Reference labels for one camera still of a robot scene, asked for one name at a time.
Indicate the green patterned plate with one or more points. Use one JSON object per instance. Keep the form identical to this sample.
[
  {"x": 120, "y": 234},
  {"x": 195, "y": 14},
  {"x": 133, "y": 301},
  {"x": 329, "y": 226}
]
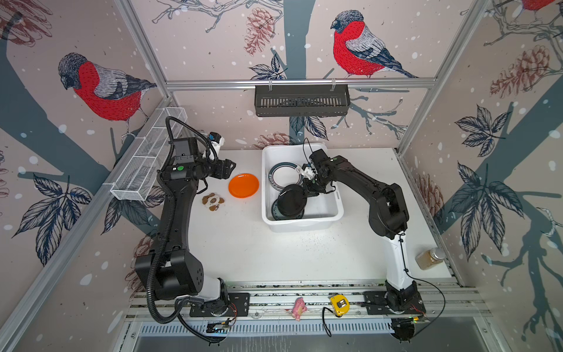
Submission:
[{"x": 278, "y": 216}]

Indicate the white plate green red rim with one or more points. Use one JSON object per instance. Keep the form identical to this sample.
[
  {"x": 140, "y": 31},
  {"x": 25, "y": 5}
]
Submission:
[{"x": 284, "y": 174}]

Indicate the white plastic bin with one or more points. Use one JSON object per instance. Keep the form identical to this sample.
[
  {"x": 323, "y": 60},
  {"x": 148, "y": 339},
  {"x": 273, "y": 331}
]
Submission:
[{"x": 320, "y": 212}]

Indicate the orange plate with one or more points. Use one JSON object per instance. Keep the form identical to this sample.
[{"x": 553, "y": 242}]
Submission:
[{"x": 244, "y": 185}]

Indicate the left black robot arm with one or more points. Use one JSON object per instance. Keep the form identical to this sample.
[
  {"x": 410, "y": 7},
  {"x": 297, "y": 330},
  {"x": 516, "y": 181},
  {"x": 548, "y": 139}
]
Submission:
[{"x": 171, "y": 274}]

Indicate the small circuit board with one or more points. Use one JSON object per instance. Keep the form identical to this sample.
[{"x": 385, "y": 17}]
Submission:
[{"x": 218, "y": 328}]

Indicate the pink toy figure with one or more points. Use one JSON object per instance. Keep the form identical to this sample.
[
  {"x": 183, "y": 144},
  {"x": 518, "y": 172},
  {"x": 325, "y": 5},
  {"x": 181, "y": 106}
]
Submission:
[{"x": 299, "y": 308}]

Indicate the white wire mesh shelf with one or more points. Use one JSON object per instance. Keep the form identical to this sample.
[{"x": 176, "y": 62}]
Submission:
[{"x": 140, "y": 173}]

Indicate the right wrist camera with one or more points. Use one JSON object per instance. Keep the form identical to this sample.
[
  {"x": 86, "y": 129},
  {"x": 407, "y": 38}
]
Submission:
[{"x": 307, "y": 171}]

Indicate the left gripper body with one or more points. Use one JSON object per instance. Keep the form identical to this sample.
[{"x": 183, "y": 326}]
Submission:
[{"x": 214, "y": 169}]

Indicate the yellow tape measure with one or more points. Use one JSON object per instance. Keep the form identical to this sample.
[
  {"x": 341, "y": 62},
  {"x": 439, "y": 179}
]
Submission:
[{"x": 340, "y": 304}]

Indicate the glass jar brown contents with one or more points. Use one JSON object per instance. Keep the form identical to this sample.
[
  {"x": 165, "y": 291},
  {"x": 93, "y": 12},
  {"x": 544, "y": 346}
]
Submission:
[{"x": 430, "y": 258}]

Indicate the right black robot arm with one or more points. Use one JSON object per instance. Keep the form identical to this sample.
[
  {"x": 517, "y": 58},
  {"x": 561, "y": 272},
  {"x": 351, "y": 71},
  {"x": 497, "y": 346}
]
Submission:
[{"x": 388, "y": 218}]

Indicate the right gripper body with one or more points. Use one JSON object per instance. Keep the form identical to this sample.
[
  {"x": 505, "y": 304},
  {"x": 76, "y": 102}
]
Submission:
[{"x": 320, "y": 182}]

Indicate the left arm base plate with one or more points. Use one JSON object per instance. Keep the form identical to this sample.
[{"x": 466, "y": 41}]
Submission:
[{"x": 237, "y": 305}]

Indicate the aluminium horizontal frame bar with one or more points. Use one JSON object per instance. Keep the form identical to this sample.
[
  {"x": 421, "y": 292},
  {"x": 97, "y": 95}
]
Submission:
[{"x": 177, "y": 86}]

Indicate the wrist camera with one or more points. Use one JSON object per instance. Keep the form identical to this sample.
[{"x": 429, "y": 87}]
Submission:
[
  {"x": 217, "y": 141},
  {"x": 307, "y": 171}
]

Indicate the black hanging wall basket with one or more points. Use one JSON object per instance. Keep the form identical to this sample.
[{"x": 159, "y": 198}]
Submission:
[{"x": 324, "y": 100}]

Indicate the black plate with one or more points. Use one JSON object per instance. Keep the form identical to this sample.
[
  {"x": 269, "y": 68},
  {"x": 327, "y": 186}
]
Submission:
[{"x": 292, "y": 201}]

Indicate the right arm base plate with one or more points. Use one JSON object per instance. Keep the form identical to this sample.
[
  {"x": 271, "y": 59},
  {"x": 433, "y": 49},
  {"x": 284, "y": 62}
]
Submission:
[{"x": 376, "y": 303}]

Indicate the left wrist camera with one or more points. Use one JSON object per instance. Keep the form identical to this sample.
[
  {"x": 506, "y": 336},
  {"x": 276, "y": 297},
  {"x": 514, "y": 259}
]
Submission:
[{"x": 217, "y": 141}]

